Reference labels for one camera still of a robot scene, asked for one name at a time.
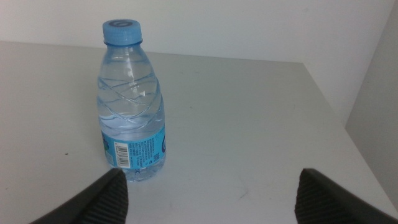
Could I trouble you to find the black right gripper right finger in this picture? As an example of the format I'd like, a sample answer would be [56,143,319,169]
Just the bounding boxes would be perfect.
[294,168,398,224]

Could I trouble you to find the clear water bottle blue cap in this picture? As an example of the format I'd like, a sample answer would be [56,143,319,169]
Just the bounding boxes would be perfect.
[96,19,167,183]

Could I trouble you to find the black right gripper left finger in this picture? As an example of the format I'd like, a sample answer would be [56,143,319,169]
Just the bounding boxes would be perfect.
[29,168,129,224]

